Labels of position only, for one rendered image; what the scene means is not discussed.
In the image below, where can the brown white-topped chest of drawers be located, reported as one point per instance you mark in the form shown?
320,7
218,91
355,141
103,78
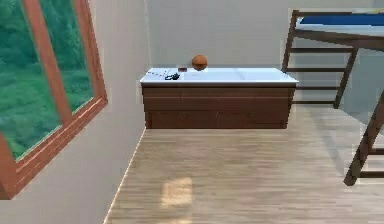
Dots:
216,106

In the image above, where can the small black object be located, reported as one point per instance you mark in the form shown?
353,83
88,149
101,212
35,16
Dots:
172,77

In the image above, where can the small brown object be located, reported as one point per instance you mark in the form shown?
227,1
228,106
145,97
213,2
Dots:
182,69

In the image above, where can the orange ball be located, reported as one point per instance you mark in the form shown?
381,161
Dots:
199,62

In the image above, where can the brown framed window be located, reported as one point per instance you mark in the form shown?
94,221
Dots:
46,100

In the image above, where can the brown loft bed blue mattress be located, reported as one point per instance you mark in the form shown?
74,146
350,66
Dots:
350,36

